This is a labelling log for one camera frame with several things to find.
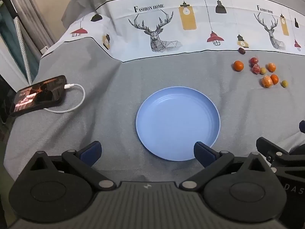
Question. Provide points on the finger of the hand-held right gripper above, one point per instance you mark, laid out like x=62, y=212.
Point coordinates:
x=302, y=127
x=269, y=145

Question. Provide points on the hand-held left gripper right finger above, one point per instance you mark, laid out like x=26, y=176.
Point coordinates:
x=202, y=152

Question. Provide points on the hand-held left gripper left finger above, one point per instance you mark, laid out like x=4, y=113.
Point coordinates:
x=91, y=149

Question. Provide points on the blue round plate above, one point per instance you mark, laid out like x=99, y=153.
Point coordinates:
x=178, y=124

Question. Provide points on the small yellow-green jujube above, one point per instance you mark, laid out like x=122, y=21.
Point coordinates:
x=284, y=83
x=262, y=70

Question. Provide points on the plastic-wrapped orange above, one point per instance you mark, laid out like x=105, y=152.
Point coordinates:
x=271, y=67
x=266, y=81

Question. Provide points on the red candy ball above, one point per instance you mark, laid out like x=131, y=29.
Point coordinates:
x=256, y=69

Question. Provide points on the small orange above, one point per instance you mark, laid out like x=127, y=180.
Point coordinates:
x=275, y=79
x=238, y=65

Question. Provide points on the grey and white printed blanket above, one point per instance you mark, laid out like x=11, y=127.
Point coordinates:
x=107, y=81

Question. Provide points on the black smartphone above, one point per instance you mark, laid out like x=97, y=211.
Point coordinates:
x=39, y=96

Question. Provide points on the plastic-wrapped red plum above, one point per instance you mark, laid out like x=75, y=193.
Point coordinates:
x=254, y=61

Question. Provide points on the dark red jujube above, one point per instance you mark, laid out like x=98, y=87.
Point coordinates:
x=241, y=50

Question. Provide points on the white perforated strip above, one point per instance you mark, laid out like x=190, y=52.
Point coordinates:
x=22, y=50

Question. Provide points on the grey curtain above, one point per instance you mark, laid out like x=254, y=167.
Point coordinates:
x=35, y=9

